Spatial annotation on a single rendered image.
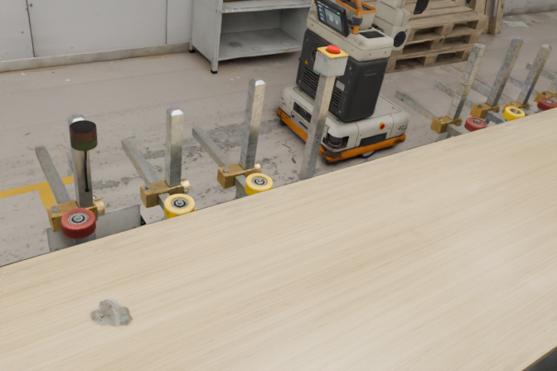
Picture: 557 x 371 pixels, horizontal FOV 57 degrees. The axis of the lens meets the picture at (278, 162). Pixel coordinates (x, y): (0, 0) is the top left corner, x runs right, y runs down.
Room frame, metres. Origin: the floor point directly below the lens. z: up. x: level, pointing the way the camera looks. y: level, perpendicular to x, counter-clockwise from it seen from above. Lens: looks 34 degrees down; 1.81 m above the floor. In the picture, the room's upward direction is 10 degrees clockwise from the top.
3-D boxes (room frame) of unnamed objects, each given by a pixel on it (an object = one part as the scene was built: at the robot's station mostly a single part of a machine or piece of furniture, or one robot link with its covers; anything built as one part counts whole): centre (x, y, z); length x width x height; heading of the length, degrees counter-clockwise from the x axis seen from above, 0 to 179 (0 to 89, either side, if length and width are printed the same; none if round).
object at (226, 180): (1.32, 0.12, 0.84); 0.14 x 0.06 x 0.05; 129
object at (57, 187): (1.09, 0.59, 0.84); 0.43 x 0.03 x 0.04; 39
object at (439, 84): (2.14, -0.81, 0.83); 0.43 x 0.03 x 0.04; 39
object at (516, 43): (2.12, -0.88, 0.93); 0.04 x 0.04 x 0.48; 39
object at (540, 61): (2.27, -1.08, 0.87); 0.04 x 0.04 x 0.48; 39
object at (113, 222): (1.06, 0.48, 0.75); 0.26 x 0.01 x 0.10; 129
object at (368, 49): (3.04, -0.30, 0.59); 0.55 x 0.34 x 0.83; 39
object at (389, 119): (3.09, -0.37, 0.16); 0.67 x 0.64 x 0.25; 129
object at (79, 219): (0.93, 0.46, 0.85); 0.08 x 0.08 x 0.11
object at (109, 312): (0.67, 0.29, 0.91); 0.09 x 0.07 x 0.02; 66
